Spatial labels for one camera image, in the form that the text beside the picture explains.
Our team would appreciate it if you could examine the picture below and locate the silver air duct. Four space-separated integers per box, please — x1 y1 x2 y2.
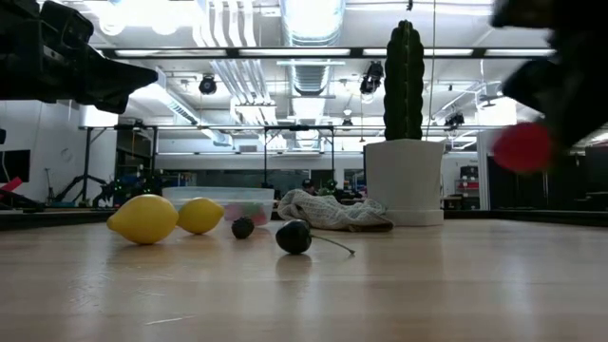
278 0 347 99

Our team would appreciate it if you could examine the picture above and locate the shelf with red boxes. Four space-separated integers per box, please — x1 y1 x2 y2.
457 164 482 211

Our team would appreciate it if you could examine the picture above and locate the dark cherry with stem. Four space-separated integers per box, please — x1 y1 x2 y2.
275 218 356 257

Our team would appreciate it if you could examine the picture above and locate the black background frame rig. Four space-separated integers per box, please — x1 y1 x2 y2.
78 123 336 192

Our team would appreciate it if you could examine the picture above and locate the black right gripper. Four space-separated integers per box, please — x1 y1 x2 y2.
491 0 608 150

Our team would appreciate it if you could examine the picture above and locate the black cabinet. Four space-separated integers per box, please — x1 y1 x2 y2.
487 144 608 213

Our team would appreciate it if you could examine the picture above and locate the clear plastic tupperware container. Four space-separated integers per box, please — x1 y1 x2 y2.
161 185 276 225

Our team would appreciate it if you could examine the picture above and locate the grey waffle cloth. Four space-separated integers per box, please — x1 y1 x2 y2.
276 188 395 234

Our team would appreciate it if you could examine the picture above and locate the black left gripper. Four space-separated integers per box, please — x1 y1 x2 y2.
0 0 160 115

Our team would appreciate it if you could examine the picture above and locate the dark blackberry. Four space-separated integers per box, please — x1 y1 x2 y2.
231 216 256 240

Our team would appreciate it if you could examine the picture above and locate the red bar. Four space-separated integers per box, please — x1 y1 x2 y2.
0 176 25 195

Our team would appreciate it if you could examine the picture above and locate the yellow lemon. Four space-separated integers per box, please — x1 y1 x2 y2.
105 194 181 246
177 197 226 236

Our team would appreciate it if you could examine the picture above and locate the red toy strawberry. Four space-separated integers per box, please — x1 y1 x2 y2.
245 204 269 225
492 122 555 175

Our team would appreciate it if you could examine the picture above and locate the black monitor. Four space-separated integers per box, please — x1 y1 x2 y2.
0 148 31 184

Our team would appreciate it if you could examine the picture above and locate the white plant pot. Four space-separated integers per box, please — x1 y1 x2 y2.
364 138 447 228

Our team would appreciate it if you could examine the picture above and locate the dark equipment with green lights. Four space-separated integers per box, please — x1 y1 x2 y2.
92 174 163 209

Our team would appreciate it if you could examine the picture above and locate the green cactus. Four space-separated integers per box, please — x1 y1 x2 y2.
383 19 426 142

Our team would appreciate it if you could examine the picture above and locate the black tripod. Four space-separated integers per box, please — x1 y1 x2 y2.
45 166 108 206

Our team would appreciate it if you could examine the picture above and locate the black beam with light strips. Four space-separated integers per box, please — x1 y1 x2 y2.
97 46 558 60

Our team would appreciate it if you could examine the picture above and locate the black hanging spot lamp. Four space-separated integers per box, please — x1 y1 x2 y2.
443 111 466 130
198 74 219 96
358 60 386 96

